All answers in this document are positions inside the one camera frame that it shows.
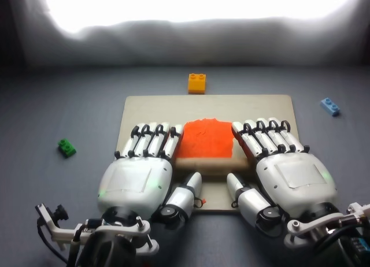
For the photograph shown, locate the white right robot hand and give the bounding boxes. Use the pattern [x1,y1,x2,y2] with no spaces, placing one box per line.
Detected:
[226,118,339,238]

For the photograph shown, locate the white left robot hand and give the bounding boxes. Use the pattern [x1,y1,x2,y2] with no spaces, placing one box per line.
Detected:
[97,121,203,226]

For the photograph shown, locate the wooden rolling pin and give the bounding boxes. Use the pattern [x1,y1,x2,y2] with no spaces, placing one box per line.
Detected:
[174,158,258,173]

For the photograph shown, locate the green toy brick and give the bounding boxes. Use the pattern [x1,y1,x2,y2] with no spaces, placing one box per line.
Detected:
[57,138,77,159]

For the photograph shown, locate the blue toy brick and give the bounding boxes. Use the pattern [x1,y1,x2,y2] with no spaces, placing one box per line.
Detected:
[319,97,341,117]

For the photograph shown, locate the flattened orange dough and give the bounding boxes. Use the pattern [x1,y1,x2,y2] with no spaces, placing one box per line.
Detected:
[175,118,235,160]

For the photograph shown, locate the light wooden board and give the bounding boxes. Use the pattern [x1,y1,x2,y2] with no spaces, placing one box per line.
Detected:
[114,94,301,213]

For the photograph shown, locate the yellow toy brick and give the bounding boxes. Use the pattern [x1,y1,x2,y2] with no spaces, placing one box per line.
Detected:
[187,73,208,94]

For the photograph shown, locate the white backdrop sheet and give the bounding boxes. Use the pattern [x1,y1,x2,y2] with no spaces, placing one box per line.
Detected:
[0,0,370,68]

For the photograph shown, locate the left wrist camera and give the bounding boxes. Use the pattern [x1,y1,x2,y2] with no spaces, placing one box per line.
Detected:
[35,202,84,250]

